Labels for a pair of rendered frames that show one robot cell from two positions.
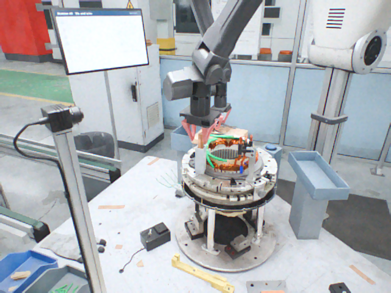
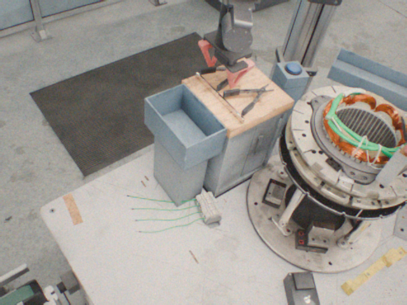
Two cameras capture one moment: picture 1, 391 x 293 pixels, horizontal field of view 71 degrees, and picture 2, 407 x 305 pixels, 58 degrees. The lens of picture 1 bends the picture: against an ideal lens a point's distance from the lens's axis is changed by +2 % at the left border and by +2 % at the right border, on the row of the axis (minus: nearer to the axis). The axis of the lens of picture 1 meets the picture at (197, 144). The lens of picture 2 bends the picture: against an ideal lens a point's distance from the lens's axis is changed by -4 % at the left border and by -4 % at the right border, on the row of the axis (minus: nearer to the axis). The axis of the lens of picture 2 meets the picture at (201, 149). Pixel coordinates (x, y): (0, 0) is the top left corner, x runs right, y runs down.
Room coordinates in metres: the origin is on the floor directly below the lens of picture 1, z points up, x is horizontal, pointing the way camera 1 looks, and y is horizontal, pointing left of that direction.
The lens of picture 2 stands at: (0.92, 0.57, 1.67)
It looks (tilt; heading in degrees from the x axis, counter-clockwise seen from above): 50 degrees down; 291
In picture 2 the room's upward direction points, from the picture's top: 10 degrees clockwise
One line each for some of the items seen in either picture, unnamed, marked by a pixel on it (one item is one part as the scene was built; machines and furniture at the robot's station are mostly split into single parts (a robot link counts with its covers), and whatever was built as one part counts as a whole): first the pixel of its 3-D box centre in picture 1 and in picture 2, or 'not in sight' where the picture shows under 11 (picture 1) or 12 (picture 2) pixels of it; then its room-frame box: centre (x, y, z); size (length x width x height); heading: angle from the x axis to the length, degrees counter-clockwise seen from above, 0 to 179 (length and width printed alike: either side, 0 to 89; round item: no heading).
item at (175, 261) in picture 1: (201, 273); (376, 268); (0.61, -0.01, 0.80); 0.22 x 0.04 x 0.03; 61
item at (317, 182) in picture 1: (308, 200); (357, 108); (0.82, -0.41, 0.92); 0.25 x 0.11 x 0.28; 1
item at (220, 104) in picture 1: (220, 101); (229, 36); (1.16, -0.10, 1.20); 0.10 x 0.07 x 0.07; 155
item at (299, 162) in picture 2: not in sight; (306, 166); (0.89, 0.01, 1.05); 0.09 x 0.04 x 0.01; 159
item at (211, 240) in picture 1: (211, 226); (365, 221); (0.70, -0.05, 0.91); 0.02 x 0.02 x 0.21
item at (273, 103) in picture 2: (220, 136); (237, 94); (1.11, -0.10, 1.05); 0.20 x 0.19 x 0.02; 65
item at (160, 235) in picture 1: (155, 235); (302, 294); (0.76, 0.16, 0.81); 0.10 x 0.06 x 0.06; 124
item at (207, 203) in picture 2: (184, 188); (208, 207); (1.07, 0.06, 0.80); 0.10 x 0.05 x 0.04; 141
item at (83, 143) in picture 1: (93, 157); not in sight; (2.12, 0.92, 0.39); 0.39 x 0.39 x 0.35
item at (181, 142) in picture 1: (190, 155); (180, 153); (1.18, 0.04, 0.92); 0.17 x 0.11 x 0.28; 155
